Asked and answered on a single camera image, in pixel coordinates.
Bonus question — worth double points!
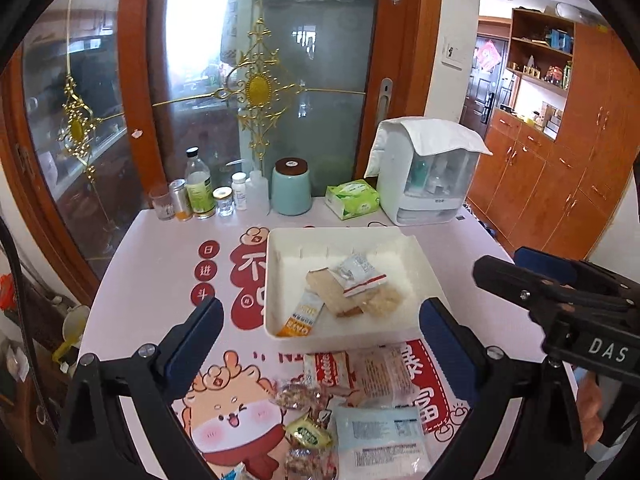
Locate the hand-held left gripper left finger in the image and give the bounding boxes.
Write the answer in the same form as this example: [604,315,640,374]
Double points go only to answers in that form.
[57,297,226,480]

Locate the dark entry door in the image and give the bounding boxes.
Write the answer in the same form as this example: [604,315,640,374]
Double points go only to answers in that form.
[462,32,511,136]

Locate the white and pale blue packet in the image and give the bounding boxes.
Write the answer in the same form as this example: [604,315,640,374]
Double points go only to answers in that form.
[332,405,433,480]

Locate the green tissue pack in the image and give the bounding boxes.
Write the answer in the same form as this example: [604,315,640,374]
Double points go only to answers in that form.
[325,180,382,221]

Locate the silver door handle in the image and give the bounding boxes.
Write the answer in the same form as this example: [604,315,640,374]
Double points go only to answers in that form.
[377,78,393,123]

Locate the small drinking glass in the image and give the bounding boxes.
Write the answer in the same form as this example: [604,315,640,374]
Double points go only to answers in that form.
[149,184,176,222]

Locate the person's right hand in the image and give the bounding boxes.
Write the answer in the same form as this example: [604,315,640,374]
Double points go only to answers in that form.
[576,372,607,453]

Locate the red door decoration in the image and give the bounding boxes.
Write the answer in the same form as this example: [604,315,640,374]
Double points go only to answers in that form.
[474,41,502,72]

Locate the orange drink can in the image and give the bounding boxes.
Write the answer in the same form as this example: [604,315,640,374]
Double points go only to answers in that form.
[168,179,193,222]

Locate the white cosmetic storage box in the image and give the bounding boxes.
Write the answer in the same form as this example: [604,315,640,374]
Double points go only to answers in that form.
[376,117,481,226]

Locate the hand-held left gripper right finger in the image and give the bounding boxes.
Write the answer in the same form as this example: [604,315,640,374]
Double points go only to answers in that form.
[419,297,586,480]

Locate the printed pink table cover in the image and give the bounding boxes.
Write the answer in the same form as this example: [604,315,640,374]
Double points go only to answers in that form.
[77,200,583,480]

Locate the red and white wafer packet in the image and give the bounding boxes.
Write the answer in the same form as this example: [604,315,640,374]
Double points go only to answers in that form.
[302,350,358,396]

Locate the wooden wall cabinet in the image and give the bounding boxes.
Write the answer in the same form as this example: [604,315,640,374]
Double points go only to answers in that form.
[467,7,640,261]

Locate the small glass jar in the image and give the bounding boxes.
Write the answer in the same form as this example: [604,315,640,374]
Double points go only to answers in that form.
[212,186,235,218]

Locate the white plastic bottle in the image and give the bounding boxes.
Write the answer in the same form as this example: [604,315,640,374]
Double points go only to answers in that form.
[246,170,271,217]

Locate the brown wafer packet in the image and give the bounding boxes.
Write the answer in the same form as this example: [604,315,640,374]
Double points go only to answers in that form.
[305,267,365,318]

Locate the black cable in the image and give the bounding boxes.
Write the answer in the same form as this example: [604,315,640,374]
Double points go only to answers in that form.
[0,215,51,421]

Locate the glass sliding door gold ornament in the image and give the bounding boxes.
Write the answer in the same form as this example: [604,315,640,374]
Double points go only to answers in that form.
[117,0,443,198]
[10,0,166,306]

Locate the teal canister with brown lid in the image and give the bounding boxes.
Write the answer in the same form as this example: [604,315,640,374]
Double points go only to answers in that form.
[271,157,312,217]

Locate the clear biscuit packet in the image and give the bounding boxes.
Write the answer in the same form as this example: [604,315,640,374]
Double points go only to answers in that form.
[350,342,416,408]

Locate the white packet with red stripe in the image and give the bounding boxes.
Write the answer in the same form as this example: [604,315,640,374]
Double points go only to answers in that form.
[330,253,388,298]

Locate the white folded towel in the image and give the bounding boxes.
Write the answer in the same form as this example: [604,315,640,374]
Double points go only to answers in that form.
[364,116,493,178]

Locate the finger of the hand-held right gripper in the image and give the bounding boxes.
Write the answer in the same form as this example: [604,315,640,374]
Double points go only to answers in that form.
[472,255,631,321]
[514,246,640,306]

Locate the white plastic tray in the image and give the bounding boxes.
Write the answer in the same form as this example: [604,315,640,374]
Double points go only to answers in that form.
[263,226,438,353]

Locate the orange sachet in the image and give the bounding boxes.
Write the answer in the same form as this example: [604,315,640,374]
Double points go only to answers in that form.
[276,290,322,337]

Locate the white wall switch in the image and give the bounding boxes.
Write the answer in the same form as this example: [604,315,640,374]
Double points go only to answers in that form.
[442,37,466,68]

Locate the white pill bottle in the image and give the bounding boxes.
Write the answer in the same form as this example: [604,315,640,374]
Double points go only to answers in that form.
[231,172,249,211]

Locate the glass bottle with green label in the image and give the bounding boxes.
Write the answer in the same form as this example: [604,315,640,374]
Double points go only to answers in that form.
[185,147,217,220]

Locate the green and yellow candy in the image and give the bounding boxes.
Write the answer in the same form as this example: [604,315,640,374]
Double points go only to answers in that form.
[284,412,333,453]

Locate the pale rice cracker packet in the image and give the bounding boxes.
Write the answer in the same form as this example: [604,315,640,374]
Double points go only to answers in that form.
[361,284,405,317]

